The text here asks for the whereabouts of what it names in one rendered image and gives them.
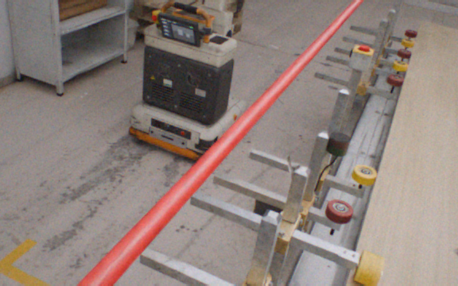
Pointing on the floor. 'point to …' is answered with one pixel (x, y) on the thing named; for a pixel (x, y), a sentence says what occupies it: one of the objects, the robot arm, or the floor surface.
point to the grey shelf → (64, 39)
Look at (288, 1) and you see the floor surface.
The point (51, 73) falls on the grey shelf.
